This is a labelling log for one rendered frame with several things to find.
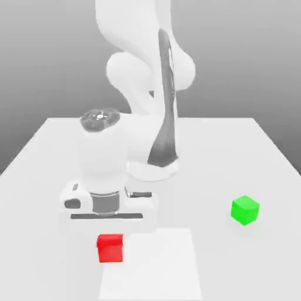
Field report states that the small green cube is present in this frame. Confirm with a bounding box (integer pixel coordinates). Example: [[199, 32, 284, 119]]
[[230, 195, 260, 227]]

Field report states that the small red cube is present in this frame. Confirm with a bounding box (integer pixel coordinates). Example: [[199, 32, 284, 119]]
[[96, 233, 125, 263]]

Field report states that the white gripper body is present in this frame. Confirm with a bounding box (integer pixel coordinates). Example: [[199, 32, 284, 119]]
[[59, 210, 158, 235]]

